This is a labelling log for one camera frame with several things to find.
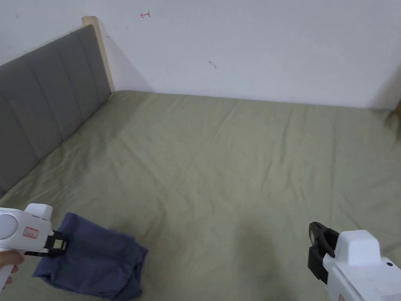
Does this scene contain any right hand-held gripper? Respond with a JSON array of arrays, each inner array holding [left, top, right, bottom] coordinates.
[[307, 221, 401, 301]]

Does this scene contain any grey padded headboard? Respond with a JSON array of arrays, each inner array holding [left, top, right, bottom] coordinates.
[[0, 16, 113, 199]]

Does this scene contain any dark blue garment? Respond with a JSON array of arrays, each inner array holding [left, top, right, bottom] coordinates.
[[32, 212, 149, 301]]

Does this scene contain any bed with pale green sheet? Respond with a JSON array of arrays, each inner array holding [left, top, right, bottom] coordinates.
[[0, 90, 401, 301]]

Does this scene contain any person's left hand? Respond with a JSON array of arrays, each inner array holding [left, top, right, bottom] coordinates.
[[0, 250, 25, 286]]

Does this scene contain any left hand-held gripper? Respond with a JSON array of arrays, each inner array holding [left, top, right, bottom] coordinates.
[[0, 203, 69, 293]]

